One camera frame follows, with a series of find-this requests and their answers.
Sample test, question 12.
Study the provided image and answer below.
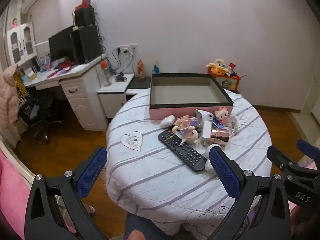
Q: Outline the pink jacket on chair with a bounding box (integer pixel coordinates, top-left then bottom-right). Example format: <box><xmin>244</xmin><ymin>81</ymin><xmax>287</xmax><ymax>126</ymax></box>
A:
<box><xmin>1</xmin><ymin>65</ymin><xmax>20</xmax><ymax>140</ymax></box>

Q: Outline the heart-shaped wifi sign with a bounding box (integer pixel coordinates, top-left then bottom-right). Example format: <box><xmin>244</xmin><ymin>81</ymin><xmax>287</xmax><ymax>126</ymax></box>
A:
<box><xmin>120</xmin><ymin>131</ymin><xmax>143</xmax><ymax>152</ymax></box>

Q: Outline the orange toy storage box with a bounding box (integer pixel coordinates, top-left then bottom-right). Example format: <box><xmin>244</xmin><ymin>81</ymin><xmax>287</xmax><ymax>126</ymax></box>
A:
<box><xmin>207</xmin><ymin>69</ymin><xmax>241</xmax><ymax>92</ymax></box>

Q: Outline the black computer tower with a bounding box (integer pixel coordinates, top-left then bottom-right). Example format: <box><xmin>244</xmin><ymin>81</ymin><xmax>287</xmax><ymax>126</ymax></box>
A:
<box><xmin>71</xmin><ymin>25</ymin><xmax>102</xmax><ymax>64</ymax></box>

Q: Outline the black TV remote control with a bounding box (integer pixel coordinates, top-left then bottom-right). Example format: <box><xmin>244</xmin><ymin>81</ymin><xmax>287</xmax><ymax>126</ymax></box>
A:
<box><xmin>158</xmin><ymin>130</ymin><xmax>207</xmax><ymax>172</ymax></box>

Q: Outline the white charger adapter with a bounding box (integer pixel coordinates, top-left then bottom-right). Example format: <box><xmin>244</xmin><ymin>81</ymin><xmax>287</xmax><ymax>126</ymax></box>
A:
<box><xmin>200</xmin><ymin>121</ymin><xmax>212</xmax><ymax>145</ymax></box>

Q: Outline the black office chair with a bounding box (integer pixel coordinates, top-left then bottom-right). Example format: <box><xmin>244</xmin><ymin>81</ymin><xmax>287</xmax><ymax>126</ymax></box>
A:
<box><xmin>18</xmin><ymin>95</ymin><xmax>63</xmax><ymax>144</ymax></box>

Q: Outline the white round-head figurine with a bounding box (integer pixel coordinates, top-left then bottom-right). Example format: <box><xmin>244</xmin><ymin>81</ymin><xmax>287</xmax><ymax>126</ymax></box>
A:
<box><xmin>204</xmin><ymin>143</ymin><xmax>222</xmax><ymax>174</ymax></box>

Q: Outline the white plush toy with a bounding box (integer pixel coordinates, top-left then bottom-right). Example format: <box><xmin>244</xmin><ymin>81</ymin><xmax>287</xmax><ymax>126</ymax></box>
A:
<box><xmin>206</xmin><ymin>59</ymin><xmax>231</xmax><ymax>76</ymax></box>

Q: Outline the black computer monitor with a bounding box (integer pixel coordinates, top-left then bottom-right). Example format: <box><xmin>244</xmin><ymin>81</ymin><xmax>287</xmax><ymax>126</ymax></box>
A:
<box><xmin>48</xmin><ymin>26</ymin><xmax>74</xmax><ymax>61</ymax></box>

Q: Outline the pink Hello Kitty block figure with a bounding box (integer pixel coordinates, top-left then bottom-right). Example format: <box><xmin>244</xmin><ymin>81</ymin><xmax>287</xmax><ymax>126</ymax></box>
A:
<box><xmin>215</xmin><ymin>107</ymin><xmax>229</xmax><ymax>125</ymax></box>

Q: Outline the white desk with drawers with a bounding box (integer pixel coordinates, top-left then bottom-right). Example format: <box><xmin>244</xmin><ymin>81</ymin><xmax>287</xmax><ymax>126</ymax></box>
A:
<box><xmin>24</xmin><ymin>54</ymin><xmax>107</xmax><ymax>132</ymax></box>

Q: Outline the white glass-door cabinet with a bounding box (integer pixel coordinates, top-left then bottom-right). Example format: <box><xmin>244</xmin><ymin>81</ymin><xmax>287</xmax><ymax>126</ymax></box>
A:
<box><xmin>5</xmin><ymin>22</ymin><xmax>37</xmax><ymax>66</ymax></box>

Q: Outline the white earbuds case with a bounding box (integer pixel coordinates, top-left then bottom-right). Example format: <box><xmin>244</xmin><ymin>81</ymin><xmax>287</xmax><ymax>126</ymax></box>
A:
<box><xmin>160</xmin><ymin>115</ymin><xmax>176</xmax><ymax>128</ymax></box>

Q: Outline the right hand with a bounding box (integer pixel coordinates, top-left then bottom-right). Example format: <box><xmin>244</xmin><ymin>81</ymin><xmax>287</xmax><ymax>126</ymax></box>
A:
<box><xmin>290</xmin><ymin>205</ymin><xmax>320</xmax><ymax>240</ymax></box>

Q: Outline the black speaker on tower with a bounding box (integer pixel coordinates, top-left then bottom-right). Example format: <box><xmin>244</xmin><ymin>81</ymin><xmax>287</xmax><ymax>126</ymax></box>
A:
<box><xmin>73</xmin><ymin>7</ymin><xmax>95</xmax><ymax>28</ymax></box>

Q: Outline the blue white snack bag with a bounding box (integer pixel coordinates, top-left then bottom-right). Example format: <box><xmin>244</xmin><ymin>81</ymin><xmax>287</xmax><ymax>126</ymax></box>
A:
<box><xmin>152</xmin><ymin>60</ymin><xmax>160</xmax><ymax>74</ymax></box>

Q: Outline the white low side cabinet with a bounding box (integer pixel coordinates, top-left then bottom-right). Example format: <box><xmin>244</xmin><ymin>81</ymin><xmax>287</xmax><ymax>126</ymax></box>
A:
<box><xmin>97</xmin><ymin>74</ymin><xmax>134</xmax><ymax>119</ymax></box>

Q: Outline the wall power outlet strip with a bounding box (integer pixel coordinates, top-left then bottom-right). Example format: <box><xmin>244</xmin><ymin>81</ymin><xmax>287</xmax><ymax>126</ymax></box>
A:
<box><xmin>116</xmin><ymin>43</ymin><xmax>138</xmax><ymax>53</ymax></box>

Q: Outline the orange snack bag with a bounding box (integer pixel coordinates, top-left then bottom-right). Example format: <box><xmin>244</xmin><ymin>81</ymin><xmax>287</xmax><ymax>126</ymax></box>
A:
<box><xmin>137</xmin><ymin>60</ymin><xmax>145</xmax><ymax>80</ymax></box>

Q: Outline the orange-cap water bottle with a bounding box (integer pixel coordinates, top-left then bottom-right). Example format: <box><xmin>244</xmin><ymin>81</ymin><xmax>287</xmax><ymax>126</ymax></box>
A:
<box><xmin>100</xmin><ymin>60</ymin><xmax>112</xmax><ymax>86</ymax></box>

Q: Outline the pink pig figurine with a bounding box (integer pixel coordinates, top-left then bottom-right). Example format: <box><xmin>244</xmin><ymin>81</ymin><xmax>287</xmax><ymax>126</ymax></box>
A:
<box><xmin>171</xmin><ymin>115</ymin><xmax>199</xmax><ymax>145</ymax></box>

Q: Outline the pink storage box tray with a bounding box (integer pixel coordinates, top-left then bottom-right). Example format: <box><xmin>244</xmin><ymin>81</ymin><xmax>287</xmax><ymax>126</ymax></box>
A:
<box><xmin>149</xmin><ymin>73</ymin><xmax>234</xmax><ymax>120</ymax></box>

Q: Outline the rose gold metal cup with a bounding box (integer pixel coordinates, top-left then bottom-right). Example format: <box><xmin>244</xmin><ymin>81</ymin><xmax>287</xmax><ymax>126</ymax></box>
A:
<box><xmin>209</xmin><ymin>127</ymin><xmax>230</xmax><ymax>146</ymax></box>

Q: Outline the white striped quilted tablecloth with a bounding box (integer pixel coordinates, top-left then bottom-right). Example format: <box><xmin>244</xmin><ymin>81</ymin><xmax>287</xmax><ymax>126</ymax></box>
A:
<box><xmin>105</xmin><ymin>87</ymin><xmax>273</xmax><ymax>237</ymax></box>

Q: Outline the left hand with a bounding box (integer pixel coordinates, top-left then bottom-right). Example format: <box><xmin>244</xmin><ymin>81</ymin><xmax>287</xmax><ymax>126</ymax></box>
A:
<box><xmin>127</xmin><ymin>230</ymin><xmax>146</xmax><ymax>240</ymax></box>

